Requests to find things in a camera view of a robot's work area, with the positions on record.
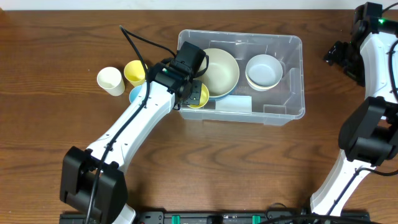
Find yellow cup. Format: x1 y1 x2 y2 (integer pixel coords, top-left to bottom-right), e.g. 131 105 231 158
124 60 146 86
188 83 210 109

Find small grey bowl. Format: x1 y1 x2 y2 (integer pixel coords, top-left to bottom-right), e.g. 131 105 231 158
245 54 283 81

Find small white bowl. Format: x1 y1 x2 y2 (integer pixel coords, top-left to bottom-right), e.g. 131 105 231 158
248 80 279 91

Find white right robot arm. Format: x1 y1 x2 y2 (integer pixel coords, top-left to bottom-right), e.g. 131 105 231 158
310 17 397 217

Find cream cup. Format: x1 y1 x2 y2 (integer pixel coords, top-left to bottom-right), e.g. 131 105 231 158
96 67 125 96

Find small yellow bowl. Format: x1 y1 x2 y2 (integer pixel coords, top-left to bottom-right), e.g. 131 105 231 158
246 75 282 91

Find large cream bowl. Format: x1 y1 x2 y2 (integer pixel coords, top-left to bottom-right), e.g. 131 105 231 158
197 48 240 96

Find light blue cup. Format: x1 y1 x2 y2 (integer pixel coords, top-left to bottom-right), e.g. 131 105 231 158
129 85 142 103

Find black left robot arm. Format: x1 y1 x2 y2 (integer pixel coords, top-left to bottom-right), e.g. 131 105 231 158
60 58 208 223

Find clear plastic storage bin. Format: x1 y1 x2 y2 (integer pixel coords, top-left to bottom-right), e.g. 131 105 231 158
178 29 305 126

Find yellow cup front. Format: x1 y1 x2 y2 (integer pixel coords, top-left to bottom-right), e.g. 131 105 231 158
188 83 210 109

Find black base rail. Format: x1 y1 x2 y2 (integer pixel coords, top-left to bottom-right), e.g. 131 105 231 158
132 210 371 224

